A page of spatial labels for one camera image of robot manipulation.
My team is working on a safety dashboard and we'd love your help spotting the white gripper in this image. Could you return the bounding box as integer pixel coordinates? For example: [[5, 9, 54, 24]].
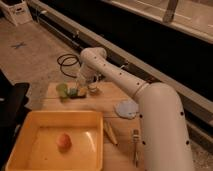
[[76, 63, 96, 96]]

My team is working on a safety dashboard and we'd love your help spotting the green pepper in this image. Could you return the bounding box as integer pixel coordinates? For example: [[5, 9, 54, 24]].
[[68, 88, 78, 98]]

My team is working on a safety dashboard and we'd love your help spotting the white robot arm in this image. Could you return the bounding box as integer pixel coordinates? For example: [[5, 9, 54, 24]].
[[78, 47, 195, 171]]

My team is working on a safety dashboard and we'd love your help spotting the green plastic cup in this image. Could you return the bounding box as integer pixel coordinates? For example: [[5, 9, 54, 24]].
[[56, 83, 68, 99]]

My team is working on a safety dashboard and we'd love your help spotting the blue sponge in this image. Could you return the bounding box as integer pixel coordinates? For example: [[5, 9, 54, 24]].
[[70, 89, 86, 99]]

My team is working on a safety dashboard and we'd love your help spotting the clear glass jar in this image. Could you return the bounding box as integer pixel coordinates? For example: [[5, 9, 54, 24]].
[[88, 77, 99, 93]]

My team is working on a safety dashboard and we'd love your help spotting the yellow banana-like corn piece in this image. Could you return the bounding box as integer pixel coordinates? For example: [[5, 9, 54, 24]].
[[104, 122, 118, 145]]

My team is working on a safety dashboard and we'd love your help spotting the blue crumpled cloth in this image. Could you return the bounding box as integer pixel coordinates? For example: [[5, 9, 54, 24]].
[[114, 100, 139, 120]]

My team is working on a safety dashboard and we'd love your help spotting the orange peach fruit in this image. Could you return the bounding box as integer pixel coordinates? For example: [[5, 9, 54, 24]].
[[57, 134, 72, 150]]

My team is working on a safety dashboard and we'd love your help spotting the metal fork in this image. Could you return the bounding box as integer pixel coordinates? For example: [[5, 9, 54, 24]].
[[132, 129, 139, 167]]

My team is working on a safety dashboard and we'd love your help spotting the black chair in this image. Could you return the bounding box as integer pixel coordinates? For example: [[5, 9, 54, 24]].
[[0, 69, 30, 169]]

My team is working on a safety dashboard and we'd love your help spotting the yellow plastic bin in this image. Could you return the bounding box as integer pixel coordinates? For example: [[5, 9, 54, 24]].
[[5, 111, 103, 171]]

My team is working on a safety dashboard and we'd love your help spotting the white cardboard box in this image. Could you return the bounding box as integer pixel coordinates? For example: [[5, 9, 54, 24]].
[[0, 0, 32, 26]]

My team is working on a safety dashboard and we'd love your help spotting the black cable coil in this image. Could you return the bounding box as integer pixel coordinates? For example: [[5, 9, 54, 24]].
[[56, 53, 83, 80]]

